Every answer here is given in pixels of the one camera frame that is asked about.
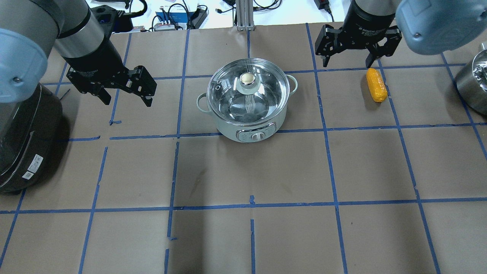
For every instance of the stainless steel pot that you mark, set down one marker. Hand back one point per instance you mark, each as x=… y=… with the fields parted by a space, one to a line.
x=471 y=82

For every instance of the black rice cooker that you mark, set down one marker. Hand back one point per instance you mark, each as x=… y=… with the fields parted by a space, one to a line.
x=27 y=132

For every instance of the glass pot lid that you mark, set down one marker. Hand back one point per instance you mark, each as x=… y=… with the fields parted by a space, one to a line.
x=249 y=91

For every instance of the black power adapter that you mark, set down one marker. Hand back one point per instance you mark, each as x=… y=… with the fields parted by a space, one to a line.
x=198 y=17

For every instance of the aluminium frame post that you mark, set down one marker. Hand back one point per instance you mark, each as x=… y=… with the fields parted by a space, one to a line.
x=244 y=13

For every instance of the blue electronics box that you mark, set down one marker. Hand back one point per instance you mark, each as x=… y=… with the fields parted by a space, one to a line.
x=175 y=20

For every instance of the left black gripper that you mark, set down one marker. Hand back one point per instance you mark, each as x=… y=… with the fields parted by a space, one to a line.
x=98 y=57

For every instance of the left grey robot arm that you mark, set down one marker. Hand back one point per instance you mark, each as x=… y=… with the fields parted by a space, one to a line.
x=30 y=29

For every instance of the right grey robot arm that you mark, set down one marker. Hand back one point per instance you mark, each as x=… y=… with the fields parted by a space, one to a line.
x=428 y=27

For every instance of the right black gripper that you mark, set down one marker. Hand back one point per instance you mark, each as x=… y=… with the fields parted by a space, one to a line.
x=368 y=22

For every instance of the yellow corn cob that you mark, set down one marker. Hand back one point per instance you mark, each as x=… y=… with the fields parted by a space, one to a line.
x=376 y=85

